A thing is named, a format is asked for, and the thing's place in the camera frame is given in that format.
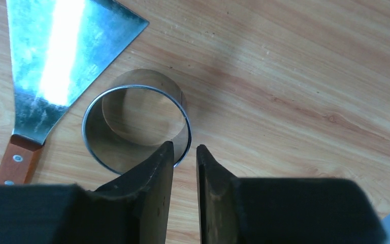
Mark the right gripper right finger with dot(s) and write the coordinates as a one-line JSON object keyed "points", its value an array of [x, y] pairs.
{"points": [[281, 210]]}

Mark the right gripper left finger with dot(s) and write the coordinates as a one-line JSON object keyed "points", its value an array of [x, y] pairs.
{"points": [[133, 208]]}

